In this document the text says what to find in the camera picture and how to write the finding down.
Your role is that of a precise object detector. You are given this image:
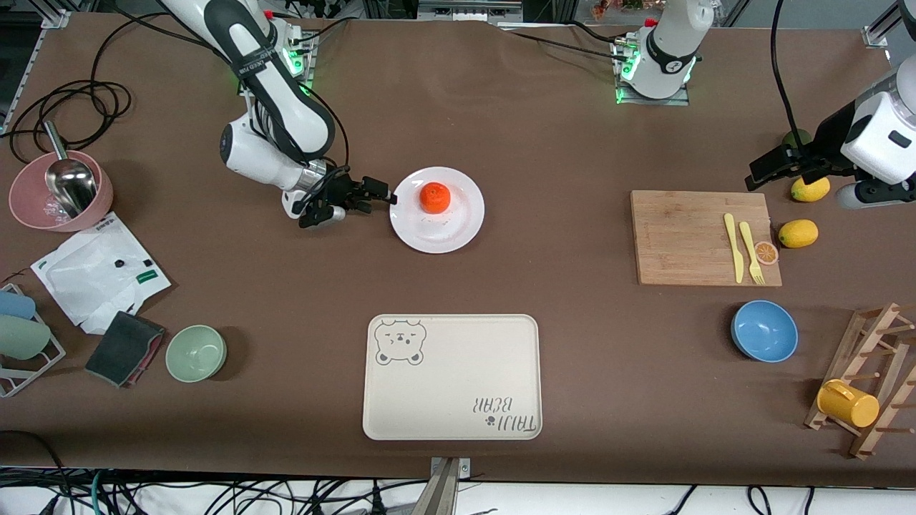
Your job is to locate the orange fruit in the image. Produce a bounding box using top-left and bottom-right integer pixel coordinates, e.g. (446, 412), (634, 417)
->
(419, 182), (452, 215)

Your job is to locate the white ceramic plate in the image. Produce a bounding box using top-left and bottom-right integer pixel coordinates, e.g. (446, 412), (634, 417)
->
(389, 167), (485, 255)

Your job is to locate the yellow lemon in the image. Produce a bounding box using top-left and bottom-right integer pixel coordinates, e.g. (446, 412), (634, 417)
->
(791, 175), (832, 203)
(779, 219), (819, 249)

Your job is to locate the yellow plastic fork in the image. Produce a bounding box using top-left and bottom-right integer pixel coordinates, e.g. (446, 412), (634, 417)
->
(739, 221), (766, 285)

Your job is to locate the yellow plastic knife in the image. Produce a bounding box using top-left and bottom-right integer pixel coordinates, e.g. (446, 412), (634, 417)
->
(723, 212), (745, 284)

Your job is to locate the wooden cutting board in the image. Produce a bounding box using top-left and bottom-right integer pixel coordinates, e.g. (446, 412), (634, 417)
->
(630, 190), (783, 288)

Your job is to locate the wooden cup rack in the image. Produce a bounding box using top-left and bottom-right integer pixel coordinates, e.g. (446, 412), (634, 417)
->
(804, 303), (916, 460)

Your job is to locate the blue bowl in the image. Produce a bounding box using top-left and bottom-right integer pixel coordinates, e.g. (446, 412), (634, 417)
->
(731, 300), (799, 363)

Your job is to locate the cream tray with bear print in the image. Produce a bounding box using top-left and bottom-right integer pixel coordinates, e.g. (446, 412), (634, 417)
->
(362, 314), (543, 441)

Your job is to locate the pale green bowl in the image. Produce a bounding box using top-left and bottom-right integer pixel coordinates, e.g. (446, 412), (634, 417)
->
(165, 325), (228, 383)

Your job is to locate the yellow cup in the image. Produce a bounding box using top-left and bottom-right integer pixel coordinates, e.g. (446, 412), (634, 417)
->
(817, 379), (880, 428)

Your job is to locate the white plastic bag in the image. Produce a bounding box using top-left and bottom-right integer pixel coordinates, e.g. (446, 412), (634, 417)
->
(31, 212), (172, 335)

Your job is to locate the metal scoop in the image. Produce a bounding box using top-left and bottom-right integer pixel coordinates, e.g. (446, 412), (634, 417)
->
(43, 120), (98, 215)

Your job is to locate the dark grey folded cloth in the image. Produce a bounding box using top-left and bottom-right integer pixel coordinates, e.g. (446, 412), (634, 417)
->
(84, 311), (166, 388)

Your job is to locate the pink ribbed bowl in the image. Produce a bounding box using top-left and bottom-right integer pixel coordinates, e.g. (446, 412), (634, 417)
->
(9, 150), (114, 232)

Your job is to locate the light blue cup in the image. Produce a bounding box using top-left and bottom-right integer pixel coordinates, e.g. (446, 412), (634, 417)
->
(0, 290), (36, 320)

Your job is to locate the pale green cup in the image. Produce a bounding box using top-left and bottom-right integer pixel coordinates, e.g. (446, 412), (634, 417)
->
(0, 315), (52, 361)

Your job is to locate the thick black cable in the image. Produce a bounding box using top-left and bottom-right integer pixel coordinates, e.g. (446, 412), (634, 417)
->
(770, 0), (813, 151)

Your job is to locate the black base cable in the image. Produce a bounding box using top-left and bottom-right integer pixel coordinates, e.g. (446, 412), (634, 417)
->
(494, 20), (630, 62)

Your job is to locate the coiled black cable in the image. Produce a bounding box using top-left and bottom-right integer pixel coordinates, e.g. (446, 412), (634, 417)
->
(0, 10), (215, 167)

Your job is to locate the metal table bracket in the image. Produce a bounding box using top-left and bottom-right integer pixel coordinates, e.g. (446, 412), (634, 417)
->
(428, 456), (473, 515)

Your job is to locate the white wire rack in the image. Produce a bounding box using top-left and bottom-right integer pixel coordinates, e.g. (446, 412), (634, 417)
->
(0, 283), (67, 398)

